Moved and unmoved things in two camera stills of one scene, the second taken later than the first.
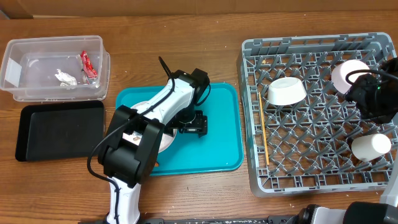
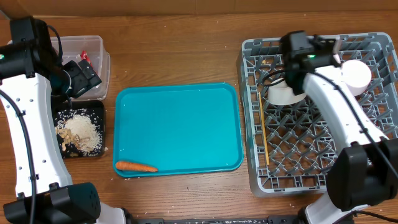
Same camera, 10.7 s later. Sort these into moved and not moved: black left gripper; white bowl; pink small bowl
Moved: black left gripper
Not moved: white bowl; pink small bowl
